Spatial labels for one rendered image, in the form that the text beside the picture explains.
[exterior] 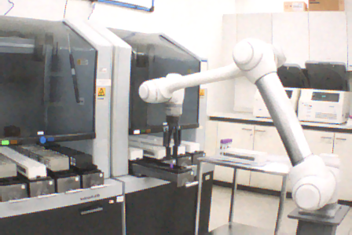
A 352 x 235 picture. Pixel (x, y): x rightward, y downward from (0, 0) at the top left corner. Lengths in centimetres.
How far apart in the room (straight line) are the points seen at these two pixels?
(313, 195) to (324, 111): 261
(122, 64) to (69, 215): 84
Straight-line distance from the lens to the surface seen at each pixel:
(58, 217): 168
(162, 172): 187
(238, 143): 432
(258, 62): 141
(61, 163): 172
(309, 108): 392
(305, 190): 132
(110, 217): 189
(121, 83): 192
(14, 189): 153
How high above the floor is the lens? 125
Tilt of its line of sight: 3 degrees down
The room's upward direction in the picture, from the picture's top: 2 degrees clockwise
